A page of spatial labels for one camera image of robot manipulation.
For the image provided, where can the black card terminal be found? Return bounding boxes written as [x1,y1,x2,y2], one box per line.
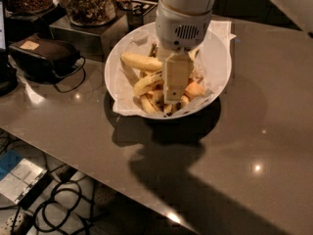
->
[9,34,85,84]

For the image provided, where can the orange fruit piece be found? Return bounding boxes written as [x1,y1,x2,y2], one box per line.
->
[185,81,205,100]

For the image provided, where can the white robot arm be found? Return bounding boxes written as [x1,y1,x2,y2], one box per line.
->
[156,0,313,103]

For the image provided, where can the glass jar with granola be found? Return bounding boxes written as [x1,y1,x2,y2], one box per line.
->
[61,0,116,26]

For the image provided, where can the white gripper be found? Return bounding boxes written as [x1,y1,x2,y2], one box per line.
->
[156,0,212,104]

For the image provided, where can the black cable on floor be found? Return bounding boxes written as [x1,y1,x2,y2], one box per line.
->
[9,169,109,235]

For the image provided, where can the metal stand box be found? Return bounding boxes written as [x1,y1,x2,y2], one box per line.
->
[50,11,128,62]

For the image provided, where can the white paper liner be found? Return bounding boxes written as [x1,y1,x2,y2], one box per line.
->
[112,19,237,118]

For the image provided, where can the white bowl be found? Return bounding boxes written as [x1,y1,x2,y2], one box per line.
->
[104,19,233,120]

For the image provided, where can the silver box on floor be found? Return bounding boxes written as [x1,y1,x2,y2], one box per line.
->
[0,159,47,208]

